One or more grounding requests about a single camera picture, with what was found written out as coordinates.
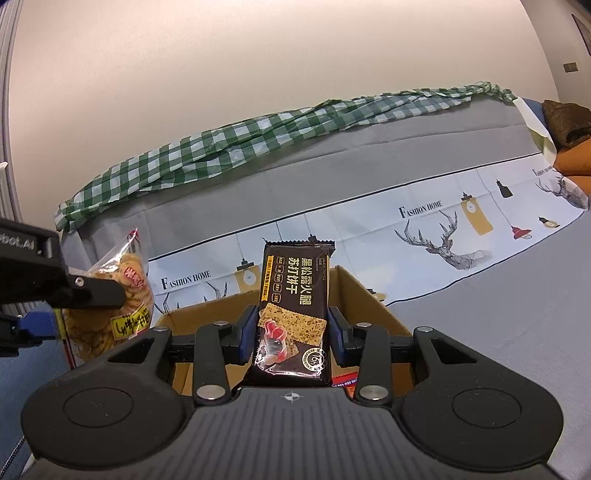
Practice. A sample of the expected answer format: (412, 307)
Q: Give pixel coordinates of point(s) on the dark brown cracker packet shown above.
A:
(288, 286)

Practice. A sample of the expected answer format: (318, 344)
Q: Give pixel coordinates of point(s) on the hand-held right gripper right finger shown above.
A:
(334, 337)

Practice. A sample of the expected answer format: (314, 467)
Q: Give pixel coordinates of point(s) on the grey curtain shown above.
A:
(7, 115)

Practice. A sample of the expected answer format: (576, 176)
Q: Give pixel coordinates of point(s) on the orange pillow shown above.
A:
(575, 159)

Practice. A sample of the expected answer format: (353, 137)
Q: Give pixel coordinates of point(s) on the blue sofa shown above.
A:
(534, 107)

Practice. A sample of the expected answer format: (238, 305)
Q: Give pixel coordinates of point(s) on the brown cardboard box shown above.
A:
(207, 318)

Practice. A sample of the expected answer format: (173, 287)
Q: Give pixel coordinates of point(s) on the red snack packet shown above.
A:
(344, 385)

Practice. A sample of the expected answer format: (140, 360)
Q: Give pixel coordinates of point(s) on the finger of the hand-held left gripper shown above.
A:
(39, 325)
(92, 293)

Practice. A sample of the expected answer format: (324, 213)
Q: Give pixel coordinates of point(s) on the brown cloth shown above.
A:
(565, 120)

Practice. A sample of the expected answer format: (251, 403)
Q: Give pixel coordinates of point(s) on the clear bag of biscuits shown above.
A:
(135, 286)

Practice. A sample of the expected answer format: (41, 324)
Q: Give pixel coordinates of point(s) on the green checked cloth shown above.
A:
(207, 147)

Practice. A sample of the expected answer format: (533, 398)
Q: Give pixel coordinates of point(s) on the wall switch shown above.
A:
(571, 67)

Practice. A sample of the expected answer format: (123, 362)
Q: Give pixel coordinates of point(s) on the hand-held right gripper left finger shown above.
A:
(247, 334)

